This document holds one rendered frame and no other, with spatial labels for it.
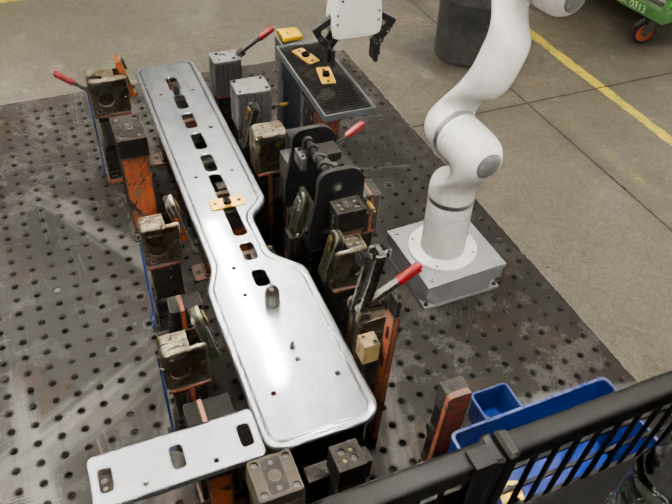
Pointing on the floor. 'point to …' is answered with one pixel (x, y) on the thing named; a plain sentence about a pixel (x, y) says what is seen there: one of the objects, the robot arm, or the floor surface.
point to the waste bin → (461, 30)
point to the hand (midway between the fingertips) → (352, 57)
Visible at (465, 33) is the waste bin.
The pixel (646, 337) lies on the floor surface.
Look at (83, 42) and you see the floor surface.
